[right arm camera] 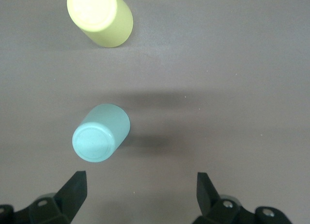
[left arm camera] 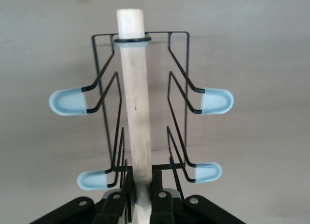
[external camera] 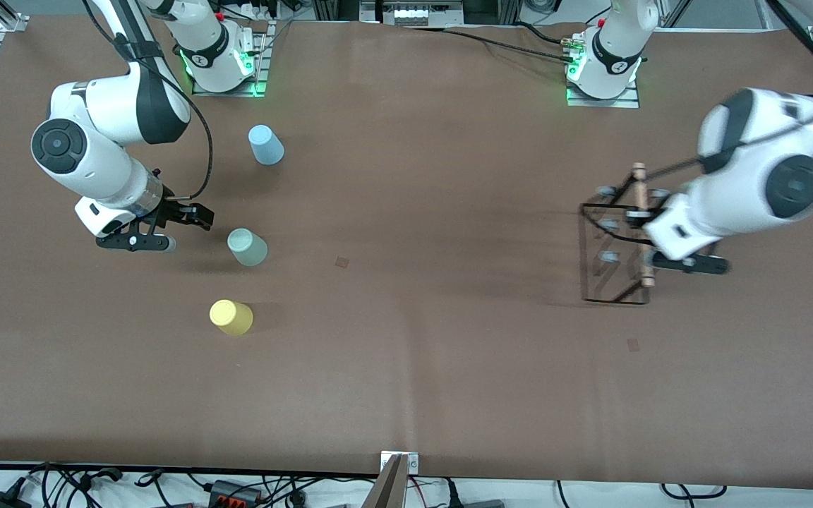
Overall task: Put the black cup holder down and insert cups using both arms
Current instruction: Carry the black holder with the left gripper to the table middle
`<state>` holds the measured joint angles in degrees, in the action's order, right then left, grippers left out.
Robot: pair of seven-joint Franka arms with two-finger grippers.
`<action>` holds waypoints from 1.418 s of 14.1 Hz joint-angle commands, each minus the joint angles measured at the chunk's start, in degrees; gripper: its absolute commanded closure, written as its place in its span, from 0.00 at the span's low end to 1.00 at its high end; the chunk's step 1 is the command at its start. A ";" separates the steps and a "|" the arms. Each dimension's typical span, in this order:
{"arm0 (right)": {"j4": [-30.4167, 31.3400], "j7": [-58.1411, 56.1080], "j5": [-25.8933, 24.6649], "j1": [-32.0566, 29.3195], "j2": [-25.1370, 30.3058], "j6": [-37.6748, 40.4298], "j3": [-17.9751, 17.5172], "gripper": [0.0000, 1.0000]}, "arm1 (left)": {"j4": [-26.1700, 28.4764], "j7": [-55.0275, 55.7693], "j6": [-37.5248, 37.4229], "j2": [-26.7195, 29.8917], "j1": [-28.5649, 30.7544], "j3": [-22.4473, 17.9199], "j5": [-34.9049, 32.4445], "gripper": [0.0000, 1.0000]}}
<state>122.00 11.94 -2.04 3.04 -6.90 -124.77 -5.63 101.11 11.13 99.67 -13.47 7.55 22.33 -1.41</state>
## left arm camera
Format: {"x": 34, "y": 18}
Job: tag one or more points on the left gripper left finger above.
{"x": 111, "y": 209}

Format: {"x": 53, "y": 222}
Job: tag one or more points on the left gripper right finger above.
{"x": 161, "y": 209}

